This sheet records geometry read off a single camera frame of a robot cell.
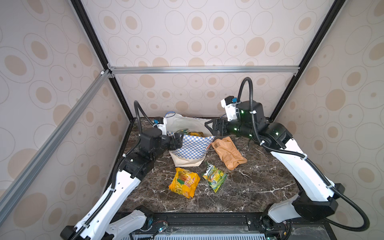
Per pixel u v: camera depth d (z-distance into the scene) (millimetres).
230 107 547
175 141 592
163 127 593
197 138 794
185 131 979
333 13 695
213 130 546
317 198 401
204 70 915
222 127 528
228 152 949
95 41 780
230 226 728
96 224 375
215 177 835
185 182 795
